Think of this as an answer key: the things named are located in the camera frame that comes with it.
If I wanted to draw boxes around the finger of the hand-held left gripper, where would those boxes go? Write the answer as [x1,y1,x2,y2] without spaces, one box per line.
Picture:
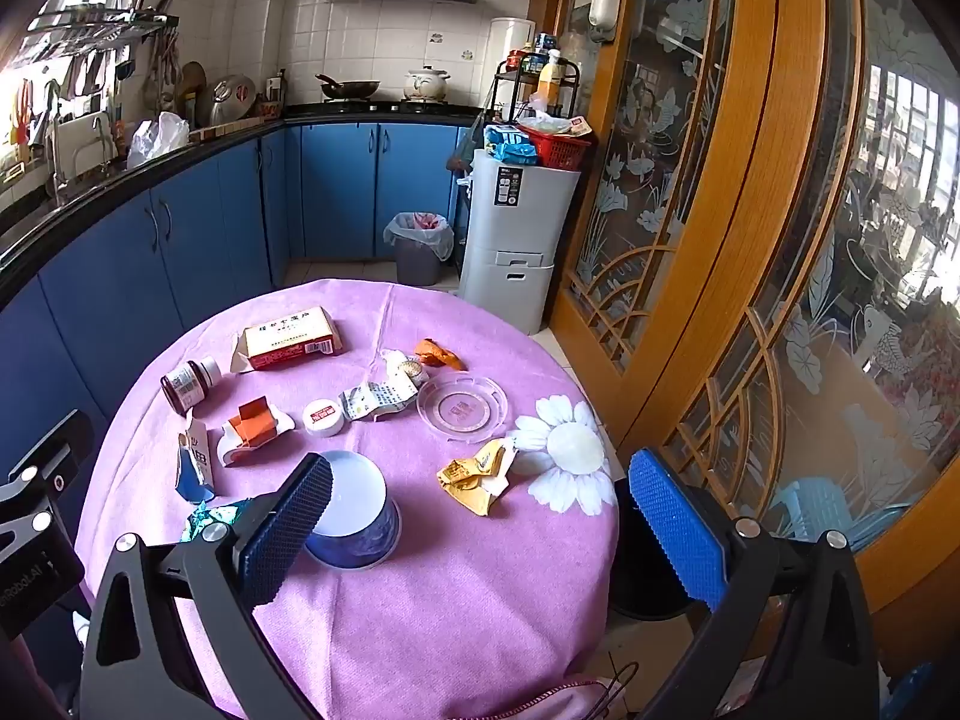
[0,410,100,541]

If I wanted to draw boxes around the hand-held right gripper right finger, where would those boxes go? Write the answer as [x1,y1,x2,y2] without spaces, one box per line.
[628,448,878,720]

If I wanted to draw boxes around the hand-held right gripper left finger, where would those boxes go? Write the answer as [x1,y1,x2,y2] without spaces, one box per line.
[79,452,335,720]

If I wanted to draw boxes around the blue white paper bowl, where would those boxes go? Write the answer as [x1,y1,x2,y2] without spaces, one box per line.
[303,451,403,573]

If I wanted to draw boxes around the teal foil wrapper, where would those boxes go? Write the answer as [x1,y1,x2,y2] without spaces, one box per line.
[179,498,260,545]

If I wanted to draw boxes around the orange white small carton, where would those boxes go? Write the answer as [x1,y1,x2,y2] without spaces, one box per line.
[217,394,296,467]

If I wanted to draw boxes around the blue white torn carton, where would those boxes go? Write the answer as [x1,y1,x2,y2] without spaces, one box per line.
[175,411,220,505]

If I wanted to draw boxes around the small white round jar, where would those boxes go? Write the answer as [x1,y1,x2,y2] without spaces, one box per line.
[302,398,348,440]

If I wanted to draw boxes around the brown pill bottle white cap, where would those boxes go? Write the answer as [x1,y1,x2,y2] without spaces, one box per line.
[160,358,224,415]

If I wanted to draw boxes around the white blister pack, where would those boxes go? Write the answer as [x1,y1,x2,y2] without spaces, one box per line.
[338,381,421,422]

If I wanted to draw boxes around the yellow wrapper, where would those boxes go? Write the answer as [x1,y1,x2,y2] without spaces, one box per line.
[437,440,520,518]

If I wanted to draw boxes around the red cream medicine box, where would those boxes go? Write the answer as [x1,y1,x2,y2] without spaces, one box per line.
[229,306,347,374]

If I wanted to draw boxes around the white wrapper with gold disc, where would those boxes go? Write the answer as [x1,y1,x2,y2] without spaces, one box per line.
[377,349,430,388]

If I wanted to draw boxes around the clear round plastic lid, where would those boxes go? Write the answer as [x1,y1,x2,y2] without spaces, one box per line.
[416,376,512,444]

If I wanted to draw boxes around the orange wrapper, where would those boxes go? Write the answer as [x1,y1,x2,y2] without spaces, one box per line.
[414,338,467,371]

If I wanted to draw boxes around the person's left forearm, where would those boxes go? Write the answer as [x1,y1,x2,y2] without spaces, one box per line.
[0,634,42,720]

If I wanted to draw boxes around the light blue plastic stool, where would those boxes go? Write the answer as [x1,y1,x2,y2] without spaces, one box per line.
[771,475,852,542]

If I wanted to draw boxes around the pink flower print tablecloth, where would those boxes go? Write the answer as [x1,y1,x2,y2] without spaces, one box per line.
[75,279,620,720]

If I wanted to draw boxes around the blue kitchen cabinets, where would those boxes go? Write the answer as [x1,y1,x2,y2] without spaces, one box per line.
[0,122,481,481]

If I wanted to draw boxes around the metal faucet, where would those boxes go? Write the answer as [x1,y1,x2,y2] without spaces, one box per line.
[47,112,115,201]

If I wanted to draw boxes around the grey bin with plastic bag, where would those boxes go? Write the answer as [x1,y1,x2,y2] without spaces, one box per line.
[383,211,456,287]

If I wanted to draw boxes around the wooden glass sliding door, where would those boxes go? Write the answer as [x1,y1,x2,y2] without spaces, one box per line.
[550,0,960,680]

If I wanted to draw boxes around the white plastic bag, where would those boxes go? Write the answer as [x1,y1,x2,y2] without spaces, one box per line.
[125,112,191,170]

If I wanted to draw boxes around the grey plastic storage cabinet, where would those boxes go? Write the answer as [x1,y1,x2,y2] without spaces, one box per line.
[457,148,584,337]

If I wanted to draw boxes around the steel pot lid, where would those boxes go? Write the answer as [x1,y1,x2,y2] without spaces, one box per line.
[205,74,257,128]

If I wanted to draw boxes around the red plastic basket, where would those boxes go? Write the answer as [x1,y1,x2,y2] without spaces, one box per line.
[516,123,595,172]

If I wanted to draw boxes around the blue snack packet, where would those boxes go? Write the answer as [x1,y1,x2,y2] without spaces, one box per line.
[482,125,542,167]

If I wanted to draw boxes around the black wok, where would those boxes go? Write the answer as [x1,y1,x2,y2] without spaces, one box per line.
[314,73,383,101]

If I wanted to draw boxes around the black metal shelf rack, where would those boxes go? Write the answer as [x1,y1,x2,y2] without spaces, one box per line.
[490,58,584,130]

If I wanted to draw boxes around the white ceramic pot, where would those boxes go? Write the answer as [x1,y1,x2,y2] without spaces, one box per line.
[402,65,452,103]

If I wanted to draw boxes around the yellow bottle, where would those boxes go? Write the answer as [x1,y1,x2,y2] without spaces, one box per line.
[535,49,565,104]

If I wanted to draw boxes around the white cylindrical water tank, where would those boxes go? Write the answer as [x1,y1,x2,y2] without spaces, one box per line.
[487,16,538,107]

